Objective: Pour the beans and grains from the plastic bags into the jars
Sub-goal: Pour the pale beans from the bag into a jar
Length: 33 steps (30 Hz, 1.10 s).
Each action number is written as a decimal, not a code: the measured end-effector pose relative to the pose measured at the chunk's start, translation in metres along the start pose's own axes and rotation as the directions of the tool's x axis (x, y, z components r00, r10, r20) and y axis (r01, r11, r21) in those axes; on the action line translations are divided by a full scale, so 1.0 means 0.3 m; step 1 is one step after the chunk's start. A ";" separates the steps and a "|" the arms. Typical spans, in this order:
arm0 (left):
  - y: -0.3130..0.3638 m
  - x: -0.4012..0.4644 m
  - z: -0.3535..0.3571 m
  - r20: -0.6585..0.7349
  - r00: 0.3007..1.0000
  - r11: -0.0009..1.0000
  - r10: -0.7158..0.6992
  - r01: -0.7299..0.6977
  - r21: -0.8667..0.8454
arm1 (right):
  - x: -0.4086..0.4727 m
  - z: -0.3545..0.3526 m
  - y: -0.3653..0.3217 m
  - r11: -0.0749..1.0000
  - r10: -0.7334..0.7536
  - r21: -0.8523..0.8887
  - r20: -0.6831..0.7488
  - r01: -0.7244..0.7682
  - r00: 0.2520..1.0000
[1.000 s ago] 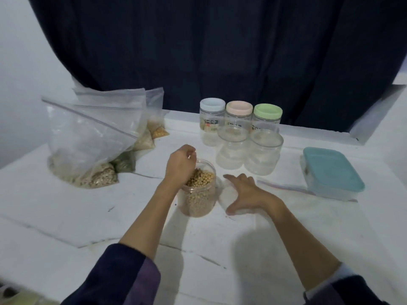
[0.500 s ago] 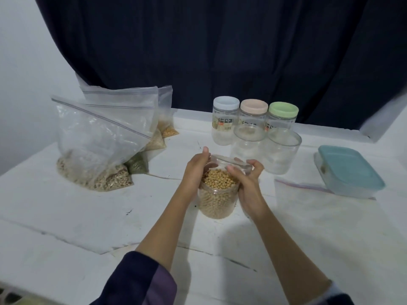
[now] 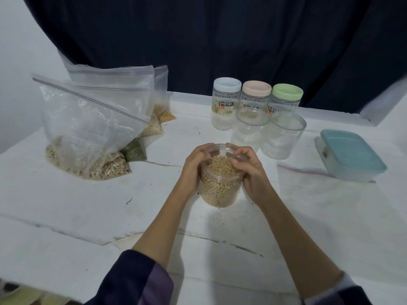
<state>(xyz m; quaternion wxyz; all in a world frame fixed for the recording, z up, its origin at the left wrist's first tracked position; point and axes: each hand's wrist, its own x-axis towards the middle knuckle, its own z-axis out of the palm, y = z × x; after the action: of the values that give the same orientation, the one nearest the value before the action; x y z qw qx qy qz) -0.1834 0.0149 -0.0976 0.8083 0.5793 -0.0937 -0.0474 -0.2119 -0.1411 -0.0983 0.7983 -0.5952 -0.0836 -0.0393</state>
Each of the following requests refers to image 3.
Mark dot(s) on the zip bag of grains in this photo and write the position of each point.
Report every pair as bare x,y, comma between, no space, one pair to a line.
82,130

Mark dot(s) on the person's left forearm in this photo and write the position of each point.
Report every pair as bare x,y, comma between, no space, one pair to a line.
159,232

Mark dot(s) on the pile of yellow soybeans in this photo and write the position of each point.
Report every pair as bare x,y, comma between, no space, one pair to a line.
219,174

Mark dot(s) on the person's right hand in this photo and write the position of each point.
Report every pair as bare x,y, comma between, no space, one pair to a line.
255,181

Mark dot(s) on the person's right forearm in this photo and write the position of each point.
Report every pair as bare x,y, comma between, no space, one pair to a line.
292,244

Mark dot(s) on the clear zip bag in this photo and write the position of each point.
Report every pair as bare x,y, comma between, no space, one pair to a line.
114,76

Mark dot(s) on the transparent jar green lid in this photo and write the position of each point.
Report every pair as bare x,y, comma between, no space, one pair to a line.
287,92

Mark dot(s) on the teal lidded plastic container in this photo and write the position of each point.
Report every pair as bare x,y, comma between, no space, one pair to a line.
350,152

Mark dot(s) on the transparent jar blue lid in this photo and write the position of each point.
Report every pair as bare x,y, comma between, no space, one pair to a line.
226,92

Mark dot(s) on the dark navy curtain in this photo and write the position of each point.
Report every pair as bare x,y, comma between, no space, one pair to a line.
222,35

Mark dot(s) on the person's left hand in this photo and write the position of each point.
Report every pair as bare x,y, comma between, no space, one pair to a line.
191,174

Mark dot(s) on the transparent jar pink lid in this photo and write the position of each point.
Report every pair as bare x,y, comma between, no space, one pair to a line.
256,89

